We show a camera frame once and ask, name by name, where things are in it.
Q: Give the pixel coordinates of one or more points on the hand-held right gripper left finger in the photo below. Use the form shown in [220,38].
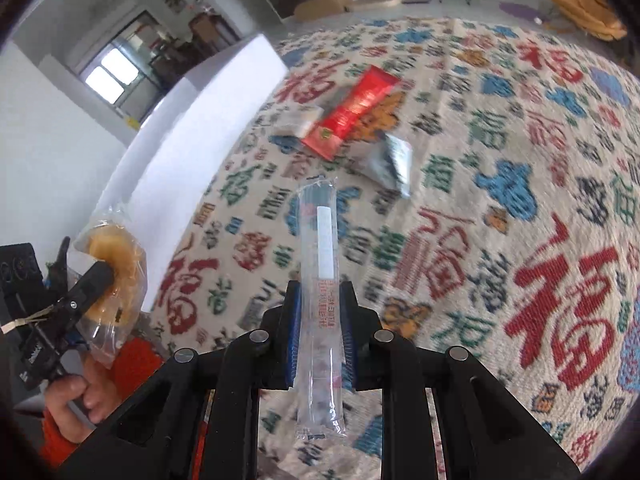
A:
[295,345]

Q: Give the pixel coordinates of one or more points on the round wooden pad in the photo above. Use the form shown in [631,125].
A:
[375,1]

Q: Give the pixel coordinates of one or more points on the orange lounge chair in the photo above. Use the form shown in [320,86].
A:
[575,5]

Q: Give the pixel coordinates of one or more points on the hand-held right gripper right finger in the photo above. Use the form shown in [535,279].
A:
[347,332]

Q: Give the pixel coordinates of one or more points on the person's left hand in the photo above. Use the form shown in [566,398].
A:
[70,400]

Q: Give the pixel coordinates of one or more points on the bread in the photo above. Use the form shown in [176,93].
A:
[117,255]

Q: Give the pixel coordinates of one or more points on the printed blanket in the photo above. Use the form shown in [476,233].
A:
[500,210]

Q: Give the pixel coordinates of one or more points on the cardboard box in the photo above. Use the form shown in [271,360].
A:
[320,7]

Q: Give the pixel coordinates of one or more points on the window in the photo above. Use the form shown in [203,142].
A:
[120,65]

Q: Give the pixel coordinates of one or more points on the red snack packet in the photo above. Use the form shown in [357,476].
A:
[350,110]

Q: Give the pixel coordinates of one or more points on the purple floor mat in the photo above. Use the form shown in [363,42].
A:
[520,10]

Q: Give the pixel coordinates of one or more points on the white rectangular box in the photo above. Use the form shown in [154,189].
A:
[200,125]

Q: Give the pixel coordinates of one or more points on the small beige snack packet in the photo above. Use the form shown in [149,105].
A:
[295,121]

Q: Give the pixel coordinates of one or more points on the clear packet with white stick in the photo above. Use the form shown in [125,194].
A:
[320,270]

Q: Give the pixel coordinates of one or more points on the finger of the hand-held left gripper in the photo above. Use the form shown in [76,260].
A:
[92,285]
[62,260]

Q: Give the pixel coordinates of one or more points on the wooden dining chair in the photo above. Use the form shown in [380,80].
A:
[210,30]

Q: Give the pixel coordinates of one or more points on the grey floor cushion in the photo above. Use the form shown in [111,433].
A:
[416,0]

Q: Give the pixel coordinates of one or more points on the silver snack packet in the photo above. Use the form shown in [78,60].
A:
[390,165]

